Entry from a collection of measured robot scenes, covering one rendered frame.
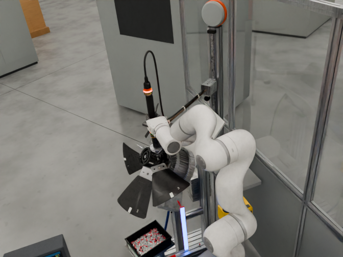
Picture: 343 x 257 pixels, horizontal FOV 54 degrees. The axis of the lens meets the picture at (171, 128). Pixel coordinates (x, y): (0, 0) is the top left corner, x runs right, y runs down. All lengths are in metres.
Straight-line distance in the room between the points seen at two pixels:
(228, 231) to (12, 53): 6.56
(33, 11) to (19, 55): 2.58
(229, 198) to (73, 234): 2.33
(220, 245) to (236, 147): 0.40
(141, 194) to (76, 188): 1.86
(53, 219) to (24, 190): 0.65
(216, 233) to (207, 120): 0.45
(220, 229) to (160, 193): 0.56
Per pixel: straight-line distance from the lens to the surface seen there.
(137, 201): 2.06
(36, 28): 9.93
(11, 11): 7.39
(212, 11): 2.15
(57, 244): 1.63
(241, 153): 1.15
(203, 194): 2.38
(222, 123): 2.00
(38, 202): 3.86
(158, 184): 1.85
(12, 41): 7.42
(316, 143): 1.80
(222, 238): 1.34
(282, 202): 2.29
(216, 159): 1.09
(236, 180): 1.21
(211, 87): 2.21
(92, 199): 3.64
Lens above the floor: 2.42
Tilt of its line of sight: 33 degrees down
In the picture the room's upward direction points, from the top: 6 degrees counter-clockwise
